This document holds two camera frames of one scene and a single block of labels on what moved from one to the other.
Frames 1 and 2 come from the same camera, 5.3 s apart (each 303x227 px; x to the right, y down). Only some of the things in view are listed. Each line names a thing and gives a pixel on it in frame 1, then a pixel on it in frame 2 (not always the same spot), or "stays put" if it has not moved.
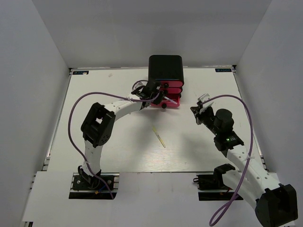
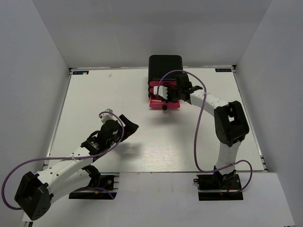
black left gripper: x=159 y=98 → x=129 y=128
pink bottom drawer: x=167 y=103 stays put
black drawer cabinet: x=165 y=67 stays put
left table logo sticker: x=80 y=72 stays put
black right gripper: x=196 y=110 → x=169 y=90
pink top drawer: x=171 y=83 stays put
